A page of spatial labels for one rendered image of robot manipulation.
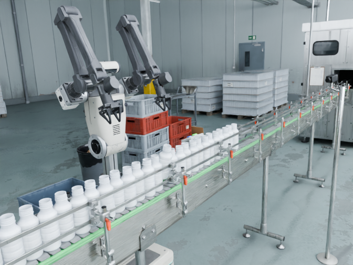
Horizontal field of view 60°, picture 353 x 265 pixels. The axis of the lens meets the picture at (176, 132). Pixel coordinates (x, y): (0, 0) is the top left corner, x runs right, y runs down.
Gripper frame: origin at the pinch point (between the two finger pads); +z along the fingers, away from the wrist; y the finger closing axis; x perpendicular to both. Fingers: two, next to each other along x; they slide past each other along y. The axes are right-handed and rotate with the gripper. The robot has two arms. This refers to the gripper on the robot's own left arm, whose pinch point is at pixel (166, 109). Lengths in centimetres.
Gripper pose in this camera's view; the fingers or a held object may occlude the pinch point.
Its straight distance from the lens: 194.1
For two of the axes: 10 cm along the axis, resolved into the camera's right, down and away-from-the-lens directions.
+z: 3.4, 9.4, -0.2
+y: 5.2, -1.7, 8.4
